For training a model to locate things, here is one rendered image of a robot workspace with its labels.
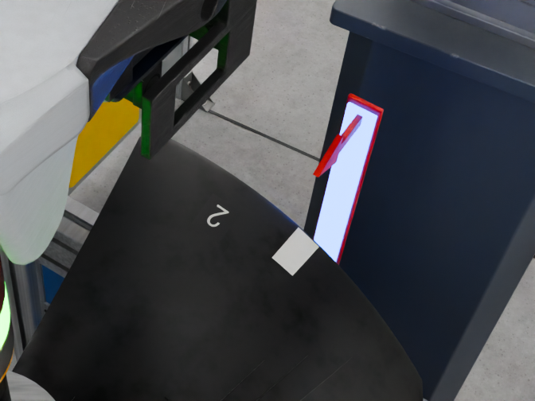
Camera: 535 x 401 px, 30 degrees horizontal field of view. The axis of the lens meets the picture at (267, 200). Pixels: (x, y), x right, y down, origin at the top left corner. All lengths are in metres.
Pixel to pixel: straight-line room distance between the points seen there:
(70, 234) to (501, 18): 0.47
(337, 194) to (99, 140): 0.23
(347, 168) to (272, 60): 1.73
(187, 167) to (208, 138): 1.62
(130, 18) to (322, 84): 2.17
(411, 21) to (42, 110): 0.84
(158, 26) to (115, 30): 0.01
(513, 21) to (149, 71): 0.77
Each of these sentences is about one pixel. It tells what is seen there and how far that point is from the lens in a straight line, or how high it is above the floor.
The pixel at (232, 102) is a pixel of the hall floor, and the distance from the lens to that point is 2.28.
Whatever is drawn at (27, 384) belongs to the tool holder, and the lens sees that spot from 0.37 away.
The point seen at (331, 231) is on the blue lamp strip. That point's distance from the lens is 0.73.
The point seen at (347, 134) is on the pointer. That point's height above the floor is 1.18.
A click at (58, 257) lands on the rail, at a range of 1.01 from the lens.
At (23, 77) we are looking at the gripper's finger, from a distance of 0.18.
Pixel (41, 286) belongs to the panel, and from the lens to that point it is 1.12.
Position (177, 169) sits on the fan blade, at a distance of 0.59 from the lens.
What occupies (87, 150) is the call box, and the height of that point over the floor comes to 1.01.
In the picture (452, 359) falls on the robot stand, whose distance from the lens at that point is 1.37.
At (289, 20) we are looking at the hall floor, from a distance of 2.51.
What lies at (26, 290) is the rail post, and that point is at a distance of 1.11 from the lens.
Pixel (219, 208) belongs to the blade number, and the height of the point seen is 1.18.
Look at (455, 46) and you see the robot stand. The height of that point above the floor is 1.00.
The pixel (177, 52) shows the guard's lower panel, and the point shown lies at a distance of 2.16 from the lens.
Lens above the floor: 1.64
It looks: 51 degrees down
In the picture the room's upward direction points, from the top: 10 degrees clockwise
